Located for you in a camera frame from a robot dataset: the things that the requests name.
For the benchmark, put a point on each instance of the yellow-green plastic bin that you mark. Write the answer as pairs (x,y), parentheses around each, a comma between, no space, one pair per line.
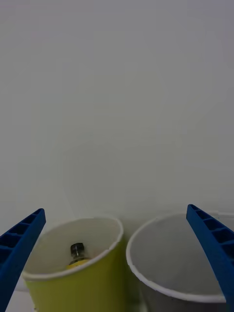
(83,287)

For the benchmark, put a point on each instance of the grey plastic bin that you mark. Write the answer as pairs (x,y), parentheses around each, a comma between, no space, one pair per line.
(175,258)

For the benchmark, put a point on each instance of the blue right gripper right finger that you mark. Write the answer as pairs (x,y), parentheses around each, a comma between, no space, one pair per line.
(217,243)

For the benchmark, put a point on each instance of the yellow label plastic bottle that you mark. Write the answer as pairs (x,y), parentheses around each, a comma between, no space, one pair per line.
(76,258)

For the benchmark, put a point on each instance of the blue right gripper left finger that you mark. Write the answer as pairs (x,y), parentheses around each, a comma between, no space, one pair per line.
(17,251)

